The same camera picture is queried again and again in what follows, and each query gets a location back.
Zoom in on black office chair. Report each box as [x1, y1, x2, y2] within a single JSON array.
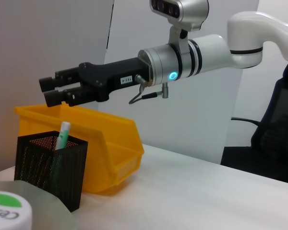
[[220, 61, 288, 185]]

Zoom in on green glass fruit plate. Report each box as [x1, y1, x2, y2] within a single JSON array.
[[0, 180, 79, 230]]

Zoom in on clear water bottle green label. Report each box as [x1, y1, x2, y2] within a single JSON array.
[[0, 190, 34, 230]]

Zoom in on mint green pen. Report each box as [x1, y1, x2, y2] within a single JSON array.
[[54, 121, 72, 151]]

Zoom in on right arm cable with plug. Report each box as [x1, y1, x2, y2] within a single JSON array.
[[128, 74, 170, 105]]

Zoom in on black mesh pen holder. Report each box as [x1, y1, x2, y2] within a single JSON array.
[[13, 130, 89, 213]]

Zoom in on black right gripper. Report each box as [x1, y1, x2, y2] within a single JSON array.
[[39, 57, 151, 108]]

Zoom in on black background cable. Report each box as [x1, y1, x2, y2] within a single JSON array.
[[230, 116, 263, 127]]

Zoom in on yellow plastic bin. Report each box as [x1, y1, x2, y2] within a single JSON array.
[[13, 104, 145, 195]]

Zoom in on white partition panel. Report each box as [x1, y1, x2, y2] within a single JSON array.
[[104, 0, 260, 165]]

